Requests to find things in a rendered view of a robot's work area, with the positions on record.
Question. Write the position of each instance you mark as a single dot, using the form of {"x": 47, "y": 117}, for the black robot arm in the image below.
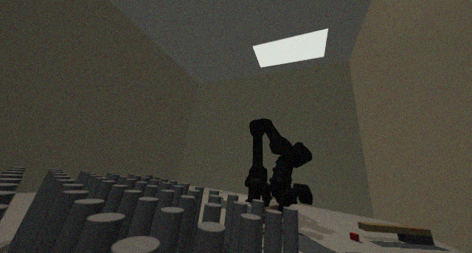
{"x": 292, "y": 156}

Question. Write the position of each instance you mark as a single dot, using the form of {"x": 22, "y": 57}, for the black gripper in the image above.
{"x": 279, "y": 183}

